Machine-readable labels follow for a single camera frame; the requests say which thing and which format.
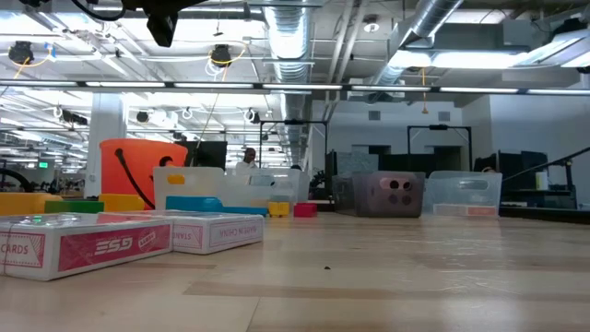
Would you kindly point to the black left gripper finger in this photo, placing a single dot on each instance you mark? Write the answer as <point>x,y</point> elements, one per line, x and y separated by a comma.
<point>162,27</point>

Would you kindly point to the long blue building block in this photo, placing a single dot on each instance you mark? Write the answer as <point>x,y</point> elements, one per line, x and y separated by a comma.
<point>193,205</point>

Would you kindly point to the purple foam die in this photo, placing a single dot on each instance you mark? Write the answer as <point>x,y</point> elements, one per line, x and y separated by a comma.
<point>398,200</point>

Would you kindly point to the white building column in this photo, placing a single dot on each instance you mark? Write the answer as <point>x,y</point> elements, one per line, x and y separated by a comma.
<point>106,120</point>

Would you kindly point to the orange plastic bucket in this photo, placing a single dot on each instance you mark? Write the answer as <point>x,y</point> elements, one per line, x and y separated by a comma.
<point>147,152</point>

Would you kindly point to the black background monitor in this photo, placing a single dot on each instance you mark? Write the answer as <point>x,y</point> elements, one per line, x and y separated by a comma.
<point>207,154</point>

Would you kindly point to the long ceiling light bar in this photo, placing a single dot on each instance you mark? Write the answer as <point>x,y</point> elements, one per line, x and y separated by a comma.
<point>299,86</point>

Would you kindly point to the person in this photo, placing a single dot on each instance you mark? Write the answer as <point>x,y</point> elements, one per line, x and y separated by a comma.
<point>250,157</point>

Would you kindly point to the white plastic bin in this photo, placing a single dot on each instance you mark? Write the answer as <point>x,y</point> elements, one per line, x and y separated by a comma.
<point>203,184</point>

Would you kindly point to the green exit sign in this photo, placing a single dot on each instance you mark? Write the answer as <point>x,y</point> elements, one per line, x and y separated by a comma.
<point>43,164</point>

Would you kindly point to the clear plastic bin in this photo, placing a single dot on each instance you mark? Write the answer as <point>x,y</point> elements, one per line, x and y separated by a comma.
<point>461,186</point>
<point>276,182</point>

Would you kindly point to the dark green flat block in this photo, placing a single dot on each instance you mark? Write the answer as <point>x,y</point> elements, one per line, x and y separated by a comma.
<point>74,206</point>

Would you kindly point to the white ceiling smoke detector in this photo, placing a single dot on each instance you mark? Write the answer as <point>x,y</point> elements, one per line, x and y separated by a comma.
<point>371,26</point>

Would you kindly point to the smoky grey plastic bin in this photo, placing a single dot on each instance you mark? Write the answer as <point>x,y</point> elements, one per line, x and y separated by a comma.
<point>350,198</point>

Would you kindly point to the dark background desk cluster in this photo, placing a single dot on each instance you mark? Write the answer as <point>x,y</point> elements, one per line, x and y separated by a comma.
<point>507,170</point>

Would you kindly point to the white bottle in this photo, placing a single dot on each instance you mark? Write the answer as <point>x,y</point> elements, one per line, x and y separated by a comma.
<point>542,181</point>

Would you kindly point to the black ceiling camera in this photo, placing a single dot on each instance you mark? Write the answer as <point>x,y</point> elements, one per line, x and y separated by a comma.
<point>221,55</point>
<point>20,51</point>

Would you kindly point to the silver ventilation duct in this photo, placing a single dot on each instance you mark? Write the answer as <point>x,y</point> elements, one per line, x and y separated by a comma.
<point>288,27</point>
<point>433,18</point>

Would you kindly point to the black metal frame stand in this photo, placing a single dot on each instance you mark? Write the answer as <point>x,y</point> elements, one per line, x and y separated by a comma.
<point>438,127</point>

